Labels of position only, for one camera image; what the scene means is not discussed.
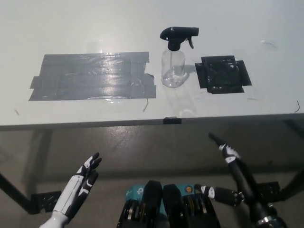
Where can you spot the white and black left hand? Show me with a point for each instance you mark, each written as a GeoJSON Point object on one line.
{"type": "Point", "coordinates": [78, 183]}

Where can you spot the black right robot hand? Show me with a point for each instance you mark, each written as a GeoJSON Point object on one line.
{"type": "Point", "coordinates": [240, 175]}

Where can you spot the black spray trigger lid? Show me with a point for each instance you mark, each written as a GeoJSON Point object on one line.
{"type": "Point", "coordinates": [178, 32]}

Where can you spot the black robot torso blocks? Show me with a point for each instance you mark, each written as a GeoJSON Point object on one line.
{"type": "Point", "coordinates": [171, 204]}

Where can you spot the clear plastic spray bottle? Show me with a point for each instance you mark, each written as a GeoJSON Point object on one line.
{"type": "Point", "coordinates": [173, 69]}

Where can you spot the black floor foot plate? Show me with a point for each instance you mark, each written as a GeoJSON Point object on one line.
{"type": "Point", "coordinates": [269, 191]}
{"type": "Point", "coordinates": [46, 202]}

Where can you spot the teal cardboard router box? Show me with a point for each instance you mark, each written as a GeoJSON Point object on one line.
{"type": "Point", "coordinates": [136, 190]}

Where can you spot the small black tape strip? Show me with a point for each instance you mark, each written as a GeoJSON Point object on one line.
{"type": "Point", "coordinates": [172, 120]}

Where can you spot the thin black curled thread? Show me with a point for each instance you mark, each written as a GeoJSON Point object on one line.
{"type": "Point", "coordinates": [297, 107]}

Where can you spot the black tape square patch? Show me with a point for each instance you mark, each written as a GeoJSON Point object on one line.
{"type": "Point", "coordinates": [222, 74]}

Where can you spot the grey duct tape patch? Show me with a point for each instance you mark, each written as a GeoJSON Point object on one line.
{"type": "Point", "coordinates": [95, 76]}

